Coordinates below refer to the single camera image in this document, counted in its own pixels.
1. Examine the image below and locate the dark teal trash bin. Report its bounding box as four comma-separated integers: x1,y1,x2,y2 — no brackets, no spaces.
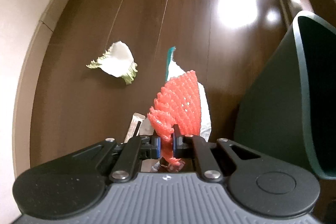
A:
234,11,335,180

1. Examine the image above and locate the silver foil wrapper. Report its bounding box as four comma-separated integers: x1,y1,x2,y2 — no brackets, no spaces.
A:
124,113,154,143

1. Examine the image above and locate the red foam fruit net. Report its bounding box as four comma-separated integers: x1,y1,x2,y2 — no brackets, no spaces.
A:
147,70,201,166

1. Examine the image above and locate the white green lettuce leaf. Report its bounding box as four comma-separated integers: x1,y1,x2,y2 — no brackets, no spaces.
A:
86,41,138,85

